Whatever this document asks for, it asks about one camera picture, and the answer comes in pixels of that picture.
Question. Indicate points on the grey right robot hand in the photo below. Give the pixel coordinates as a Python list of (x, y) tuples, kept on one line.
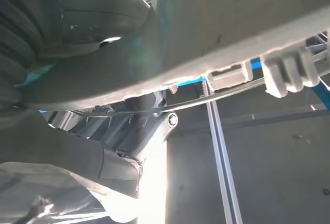
[(51, 147)]

